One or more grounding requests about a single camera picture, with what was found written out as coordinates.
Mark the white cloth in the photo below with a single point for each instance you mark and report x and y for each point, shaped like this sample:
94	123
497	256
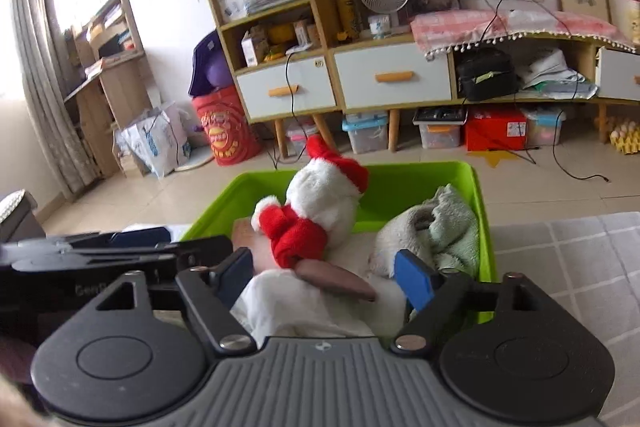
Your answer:
300	307

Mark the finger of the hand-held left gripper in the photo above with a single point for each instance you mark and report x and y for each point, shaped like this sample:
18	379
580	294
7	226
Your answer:
200	248
142	237

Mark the large white carton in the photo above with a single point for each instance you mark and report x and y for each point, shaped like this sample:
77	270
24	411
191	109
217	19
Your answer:
232	2

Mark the pink white sponge block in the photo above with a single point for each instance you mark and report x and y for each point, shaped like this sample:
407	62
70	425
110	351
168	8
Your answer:
247	239

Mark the red cardboard box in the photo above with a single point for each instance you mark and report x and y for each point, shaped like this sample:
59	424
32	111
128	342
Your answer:
495	132

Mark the red white santa plush toy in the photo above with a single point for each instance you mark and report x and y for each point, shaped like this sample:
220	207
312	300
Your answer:
320	192

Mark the pile of white clothes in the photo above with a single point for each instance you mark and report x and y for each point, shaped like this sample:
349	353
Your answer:
550	72

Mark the yellow egg tray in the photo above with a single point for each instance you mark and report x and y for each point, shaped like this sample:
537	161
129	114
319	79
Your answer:
627	139

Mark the person's left hand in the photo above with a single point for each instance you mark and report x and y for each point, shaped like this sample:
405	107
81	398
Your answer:
15	357

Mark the grey curtain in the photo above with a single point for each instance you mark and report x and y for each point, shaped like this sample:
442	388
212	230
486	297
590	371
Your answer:
35	57

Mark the small white carton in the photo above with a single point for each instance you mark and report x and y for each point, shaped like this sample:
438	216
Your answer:
252	49

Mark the green fluffy towel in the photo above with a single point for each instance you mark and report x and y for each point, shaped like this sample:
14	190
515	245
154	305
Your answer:
450	227

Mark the purple cushion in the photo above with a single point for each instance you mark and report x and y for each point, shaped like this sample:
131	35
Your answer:
210	67

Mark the clear box black lid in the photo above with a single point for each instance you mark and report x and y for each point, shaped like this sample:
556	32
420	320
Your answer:
440	132

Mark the clear box blue lid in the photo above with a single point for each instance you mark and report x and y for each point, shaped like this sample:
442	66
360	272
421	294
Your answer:
365	134

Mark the wooden desk shelf unit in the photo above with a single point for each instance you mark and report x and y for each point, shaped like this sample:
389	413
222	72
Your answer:
120	82

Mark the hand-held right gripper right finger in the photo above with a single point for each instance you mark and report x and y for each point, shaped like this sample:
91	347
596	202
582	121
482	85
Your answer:
415	277

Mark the black bag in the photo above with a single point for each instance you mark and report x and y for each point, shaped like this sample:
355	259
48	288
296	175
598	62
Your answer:
487	74

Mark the low wooden cabinet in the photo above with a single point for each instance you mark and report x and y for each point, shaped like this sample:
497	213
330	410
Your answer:
585	44

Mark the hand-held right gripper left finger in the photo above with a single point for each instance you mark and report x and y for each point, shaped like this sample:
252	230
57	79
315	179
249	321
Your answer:
235	274

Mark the yellow star mat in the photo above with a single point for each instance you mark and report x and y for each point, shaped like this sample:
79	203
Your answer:
495	157

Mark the pink tasselled cloth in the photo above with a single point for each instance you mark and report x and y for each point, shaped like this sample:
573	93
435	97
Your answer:
590	27

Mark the clear box pink contents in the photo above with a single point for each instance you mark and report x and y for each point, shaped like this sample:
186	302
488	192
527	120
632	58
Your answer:
302	139

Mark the yellow can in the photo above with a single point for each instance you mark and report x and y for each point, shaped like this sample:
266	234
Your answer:
348	19

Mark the white round stand base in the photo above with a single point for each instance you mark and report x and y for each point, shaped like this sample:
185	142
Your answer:
195	163

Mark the green plastic cookie box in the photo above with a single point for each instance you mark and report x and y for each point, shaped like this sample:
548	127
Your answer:
400	187

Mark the clear box pastel contents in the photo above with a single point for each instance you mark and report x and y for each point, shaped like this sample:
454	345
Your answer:
545	129

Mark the white checked tablecloth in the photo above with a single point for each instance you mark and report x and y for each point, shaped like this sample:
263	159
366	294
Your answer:
575	267

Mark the white printed shopping bag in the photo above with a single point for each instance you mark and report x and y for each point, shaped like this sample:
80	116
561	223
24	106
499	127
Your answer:
155	142

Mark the yellow toy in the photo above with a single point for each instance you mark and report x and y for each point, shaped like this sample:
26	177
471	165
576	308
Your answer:
280	34

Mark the red printed bucket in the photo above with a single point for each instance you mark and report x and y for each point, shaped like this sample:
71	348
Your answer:
227	132

